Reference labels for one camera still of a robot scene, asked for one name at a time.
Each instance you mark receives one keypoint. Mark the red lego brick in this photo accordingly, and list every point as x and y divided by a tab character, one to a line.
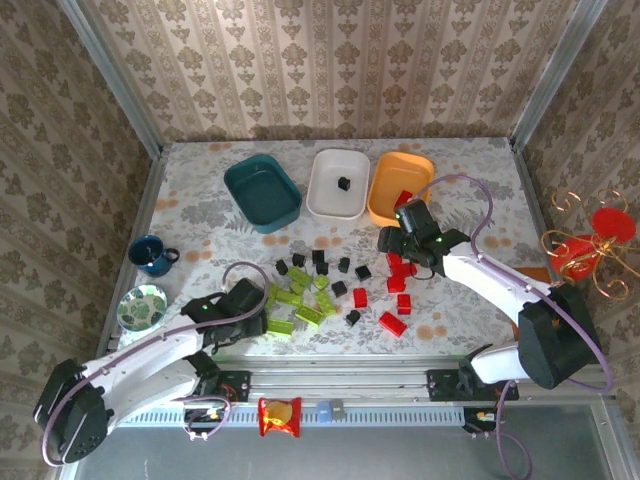
360	297
404	270
392	322
395	285
404	303
394	260
403	196

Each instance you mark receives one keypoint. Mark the green lego brick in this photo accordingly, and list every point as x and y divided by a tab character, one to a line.
309	315
320	281
280	326
286	297
273	300
325	300
299	274
297	288

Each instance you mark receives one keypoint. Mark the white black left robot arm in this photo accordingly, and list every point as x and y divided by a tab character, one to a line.
150	360

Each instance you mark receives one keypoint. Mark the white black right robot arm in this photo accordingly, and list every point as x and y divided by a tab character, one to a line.
485	280

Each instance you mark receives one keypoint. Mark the orange plastic container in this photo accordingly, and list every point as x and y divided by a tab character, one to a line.
400	172

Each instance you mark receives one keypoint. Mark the leaf patterned plate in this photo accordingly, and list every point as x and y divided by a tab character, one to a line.
142	307

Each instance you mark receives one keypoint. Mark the dark blue mug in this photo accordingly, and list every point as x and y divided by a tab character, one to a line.
147	255

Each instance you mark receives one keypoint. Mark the red snack bag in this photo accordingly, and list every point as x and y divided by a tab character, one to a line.
280	417

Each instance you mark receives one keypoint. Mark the white plastic container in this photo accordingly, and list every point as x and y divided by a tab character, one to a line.
325	170

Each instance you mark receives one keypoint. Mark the teal plastic container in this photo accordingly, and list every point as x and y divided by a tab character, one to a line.
260	187

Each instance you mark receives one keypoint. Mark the blue clip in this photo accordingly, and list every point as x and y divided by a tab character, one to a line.
325	411

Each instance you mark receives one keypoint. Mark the grey clip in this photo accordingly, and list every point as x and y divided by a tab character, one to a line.
338	408

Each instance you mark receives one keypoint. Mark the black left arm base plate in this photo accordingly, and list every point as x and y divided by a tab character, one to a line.
235	385

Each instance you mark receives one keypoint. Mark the aluminium mounting rail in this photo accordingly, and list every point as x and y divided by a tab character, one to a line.
340	380

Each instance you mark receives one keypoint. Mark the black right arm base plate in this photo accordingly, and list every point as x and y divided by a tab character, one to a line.
442	385

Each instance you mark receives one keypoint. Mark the aluminium frame post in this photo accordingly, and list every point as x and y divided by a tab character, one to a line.
555	75
110	75

